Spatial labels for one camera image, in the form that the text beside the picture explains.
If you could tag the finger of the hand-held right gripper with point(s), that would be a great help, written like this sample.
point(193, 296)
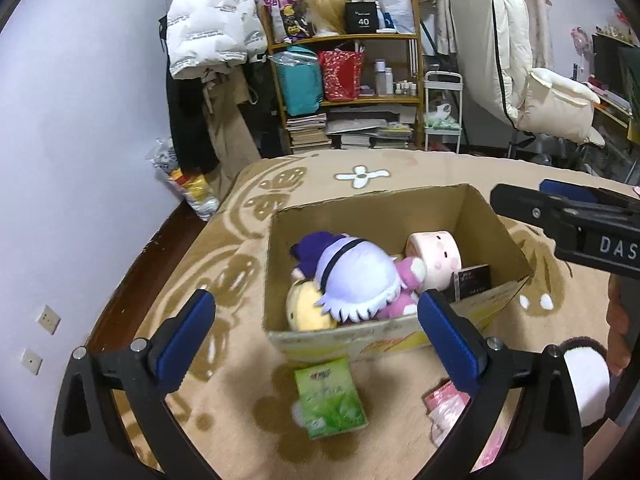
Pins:
point(530, 207)
point(575, 191)

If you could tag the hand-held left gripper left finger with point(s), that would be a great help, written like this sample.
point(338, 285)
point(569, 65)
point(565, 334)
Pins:
point(185, 345)

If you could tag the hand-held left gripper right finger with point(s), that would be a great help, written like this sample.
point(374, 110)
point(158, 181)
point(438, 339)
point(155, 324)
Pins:
point(450, 347)

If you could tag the small black box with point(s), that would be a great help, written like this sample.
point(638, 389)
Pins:
point(472, 282)

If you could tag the pink swirl roll plush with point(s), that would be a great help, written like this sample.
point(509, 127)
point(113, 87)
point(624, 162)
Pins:
point(435, 255)

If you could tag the lavender-haired plush doll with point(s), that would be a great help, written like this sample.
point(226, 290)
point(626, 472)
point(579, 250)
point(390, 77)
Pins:
point(360, 275)

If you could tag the yellow dog plush toy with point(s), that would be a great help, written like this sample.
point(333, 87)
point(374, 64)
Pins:
point(305, 310)

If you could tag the printed cardboard box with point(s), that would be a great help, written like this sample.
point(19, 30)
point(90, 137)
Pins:
point(325, 345)

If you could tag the person's right hand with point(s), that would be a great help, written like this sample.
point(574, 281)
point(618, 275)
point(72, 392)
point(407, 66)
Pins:
point(614, 320)

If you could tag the pink packet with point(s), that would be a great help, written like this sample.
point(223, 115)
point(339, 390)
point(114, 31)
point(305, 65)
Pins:
point(442, 410)

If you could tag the beige brown patterned carpet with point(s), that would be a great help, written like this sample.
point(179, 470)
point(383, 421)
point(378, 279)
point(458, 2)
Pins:
point(240, 385)

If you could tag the white trolley cart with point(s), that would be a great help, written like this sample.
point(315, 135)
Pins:
point(442, 125)

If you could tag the green tea packet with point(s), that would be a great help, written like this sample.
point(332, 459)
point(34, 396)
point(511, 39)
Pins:
point(327, 400)

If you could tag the black and white slipper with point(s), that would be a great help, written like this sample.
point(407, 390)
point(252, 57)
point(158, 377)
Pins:
point(585, 380)

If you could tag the clear plastic bag of items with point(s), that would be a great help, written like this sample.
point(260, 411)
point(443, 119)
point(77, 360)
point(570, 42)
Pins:
point(190, 185)

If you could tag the cream padded folding chair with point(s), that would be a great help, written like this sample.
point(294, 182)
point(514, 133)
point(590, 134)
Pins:
point(495, 35)

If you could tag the pile of magazines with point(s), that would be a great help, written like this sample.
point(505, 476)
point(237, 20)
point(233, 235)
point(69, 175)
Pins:
point(370, 132)

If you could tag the white bottles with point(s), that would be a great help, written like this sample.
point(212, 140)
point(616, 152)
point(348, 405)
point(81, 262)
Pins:
point(384, 80)

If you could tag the beige hanging garment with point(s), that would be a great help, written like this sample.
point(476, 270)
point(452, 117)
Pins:
point(230, 130)

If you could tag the black hanging garment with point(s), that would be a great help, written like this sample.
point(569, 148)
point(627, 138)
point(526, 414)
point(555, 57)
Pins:
point(190, 125)

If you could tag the red patterned bag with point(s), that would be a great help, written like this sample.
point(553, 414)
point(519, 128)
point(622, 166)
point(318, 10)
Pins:
point(340, 75)

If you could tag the stack of books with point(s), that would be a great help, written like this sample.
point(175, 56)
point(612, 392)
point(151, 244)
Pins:
point(307, 135)

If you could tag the dark hanging clothes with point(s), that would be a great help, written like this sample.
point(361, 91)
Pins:
point(262, 110)

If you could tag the white paper bag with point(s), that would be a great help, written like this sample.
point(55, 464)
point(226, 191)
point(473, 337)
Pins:
point(395, 0)

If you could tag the wooden shelf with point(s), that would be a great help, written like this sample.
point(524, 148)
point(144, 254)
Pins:
point(350, 36)

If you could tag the black box with white print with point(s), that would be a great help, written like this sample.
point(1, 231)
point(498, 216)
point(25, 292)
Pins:
point(361, 17)

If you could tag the teal bag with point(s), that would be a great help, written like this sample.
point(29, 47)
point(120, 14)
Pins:
point(300, 85)

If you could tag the blonde wig on stand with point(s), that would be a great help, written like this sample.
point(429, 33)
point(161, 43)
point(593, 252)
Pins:
point(325, 10)

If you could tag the purple printed packet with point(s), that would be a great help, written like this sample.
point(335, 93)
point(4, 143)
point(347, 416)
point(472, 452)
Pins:
point(290, 15)

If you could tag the white puffer jacket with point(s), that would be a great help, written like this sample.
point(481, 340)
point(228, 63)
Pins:
point(210, 20)

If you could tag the white wall socket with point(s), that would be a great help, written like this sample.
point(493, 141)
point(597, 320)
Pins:
point(50, 319)
point(31, 361)

